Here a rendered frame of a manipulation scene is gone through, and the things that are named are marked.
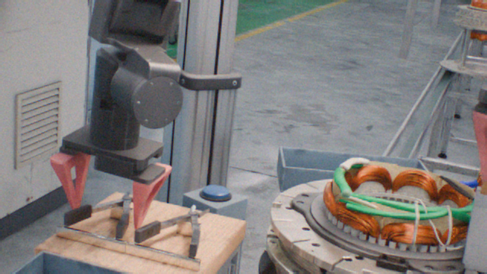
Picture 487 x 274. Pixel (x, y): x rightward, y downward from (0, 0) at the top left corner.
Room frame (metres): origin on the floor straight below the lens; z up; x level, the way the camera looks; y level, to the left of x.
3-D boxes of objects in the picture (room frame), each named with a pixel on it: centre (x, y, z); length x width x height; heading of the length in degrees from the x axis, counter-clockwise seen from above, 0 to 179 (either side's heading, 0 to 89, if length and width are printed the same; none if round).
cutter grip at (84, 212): (0.81, 0.19, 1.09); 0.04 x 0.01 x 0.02; 149
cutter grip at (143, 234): (0.79, 0.10, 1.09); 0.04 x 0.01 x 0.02; 149
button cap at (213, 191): (1.05, 0.03, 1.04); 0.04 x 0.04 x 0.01
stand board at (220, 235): (0.83, 0.10, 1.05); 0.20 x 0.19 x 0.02; 164
